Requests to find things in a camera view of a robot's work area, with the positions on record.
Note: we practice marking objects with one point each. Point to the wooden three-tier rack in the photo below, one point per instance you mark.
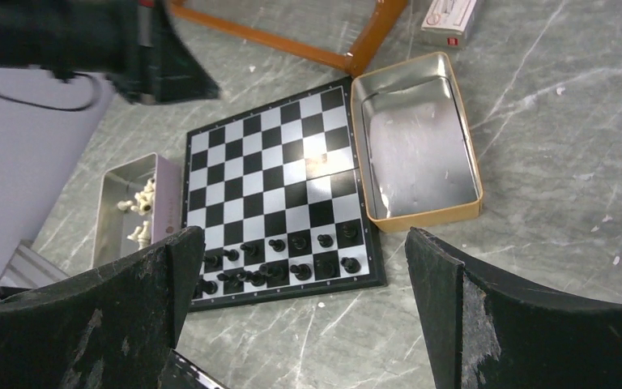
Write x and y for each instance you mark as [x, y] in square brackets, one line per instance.
[345, 35]

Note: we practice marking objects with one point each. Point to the silver tin with white pieces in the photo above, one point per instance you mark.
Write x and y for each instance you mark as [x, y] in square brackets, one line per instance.
[140, 204]

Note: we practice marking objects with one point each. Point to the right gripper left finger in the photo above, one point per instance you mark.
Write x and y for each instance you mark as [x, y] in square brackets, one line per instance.
[113, 326]

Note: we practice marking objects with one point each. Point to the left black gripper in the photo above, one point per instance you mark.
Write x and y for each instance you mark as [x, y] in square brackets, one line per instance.
[116, 38]

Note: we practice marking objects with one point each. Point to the black white chess board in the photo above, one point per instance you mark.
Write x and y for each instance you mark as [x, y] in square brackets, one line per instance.
[278, 193]

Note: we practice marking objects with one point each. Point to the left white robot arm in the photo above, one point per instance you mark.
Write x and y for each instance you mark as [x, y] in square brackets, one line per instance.
[19, 41]

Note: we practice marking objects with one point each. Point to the small white red box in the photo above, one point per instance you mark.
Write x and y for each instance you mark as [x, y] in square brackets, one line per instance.
[449, 23]

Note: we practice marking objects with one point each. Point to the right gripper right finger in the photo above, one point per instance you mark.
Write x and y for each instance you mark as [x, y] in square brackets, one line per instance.
[485, 327]

